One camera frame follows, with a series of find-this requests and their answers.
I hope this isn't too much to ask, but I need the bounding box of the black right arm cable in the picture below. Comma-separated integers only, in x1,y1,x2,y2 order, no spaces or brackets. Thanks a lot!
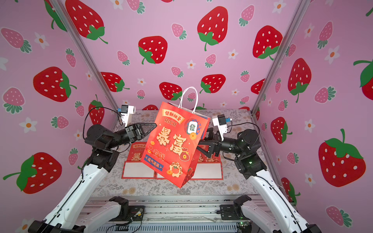
230,121,260,135

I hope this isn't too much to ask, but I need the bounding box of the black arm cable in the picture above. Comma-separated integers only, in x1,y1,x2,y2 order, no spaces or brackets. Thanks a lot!
230,121,260,135
83,106,123,137

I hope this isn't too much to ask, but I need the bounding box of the silver aluminium corner post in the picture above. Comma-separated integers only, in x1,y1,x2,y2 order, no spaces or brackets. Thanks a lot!
251,0,311,114
51,0,118,109

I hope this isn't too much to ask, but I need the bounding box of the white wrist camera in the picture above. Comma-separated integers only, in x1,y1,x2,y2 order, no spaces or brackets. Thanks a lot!
118,105,136,127
212,114,232,141

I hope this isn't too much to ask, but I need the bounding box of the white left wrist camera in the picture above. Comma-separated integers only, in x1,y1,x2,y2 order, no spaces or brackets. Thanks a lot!
118,105,136,127

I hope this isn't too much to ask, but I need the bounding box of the silver aluminium corner post right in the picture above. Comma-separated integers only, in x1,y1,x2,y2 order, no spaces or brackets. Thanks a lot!
251,0,311,114

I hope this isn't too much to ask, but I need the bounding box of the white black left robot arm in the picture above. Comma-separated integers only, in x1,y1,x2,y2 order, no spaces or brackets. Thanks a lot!
28,123,157,233

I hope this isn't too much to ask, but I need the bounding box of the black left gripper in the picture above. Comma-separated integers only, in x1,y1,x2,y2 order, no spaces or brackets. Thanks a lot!
105,126,153,154

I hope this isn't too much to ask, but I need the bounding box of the silver aluminium corner post left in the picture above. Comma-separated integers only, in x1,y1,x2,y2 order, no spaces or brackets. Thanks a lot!
51,0,118,109

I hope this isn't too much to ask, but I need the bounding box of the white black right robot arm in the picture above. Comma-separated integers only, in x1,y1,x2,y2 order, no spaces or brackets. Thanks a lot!
197,128,321,233

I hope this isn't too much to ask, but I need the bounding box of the red paper gift bag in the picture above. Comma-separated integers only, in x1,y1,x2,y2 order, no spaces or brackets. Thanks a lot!
122,142,155,179

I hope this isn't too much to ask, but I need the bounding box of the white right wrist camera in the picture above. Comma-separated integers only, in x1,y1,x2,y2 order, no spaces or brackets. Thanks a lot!
212,114,232,141

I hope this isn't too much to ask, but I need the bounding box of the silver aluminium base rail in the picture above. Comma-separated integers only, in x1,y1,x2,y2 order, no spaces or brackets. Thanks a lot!
78,194,304,233

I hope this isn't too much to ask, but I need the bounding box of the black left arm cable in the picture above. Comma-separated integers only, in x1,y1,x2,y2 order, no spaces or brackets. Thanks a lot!
83,106,123,137

